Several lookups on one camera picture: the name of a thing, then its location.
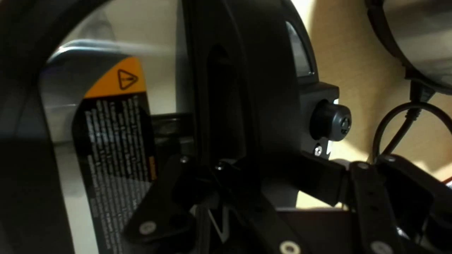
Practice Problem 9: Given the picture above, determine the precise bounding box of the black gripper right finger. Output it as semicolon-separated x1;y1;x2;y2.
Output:
295;154;452;254

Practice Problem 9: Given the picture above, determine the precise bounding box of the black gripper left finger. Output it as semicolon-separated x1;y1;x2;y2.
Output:
124;154;302;254

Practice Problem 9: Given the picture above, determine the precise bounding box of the steel pressure cooker pot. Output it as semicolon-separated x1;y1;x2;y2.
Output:
364;0;452;97

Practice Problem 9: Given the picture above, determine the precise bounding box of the black power cord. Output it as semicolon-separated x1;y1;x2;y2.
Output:
371;80;452;164

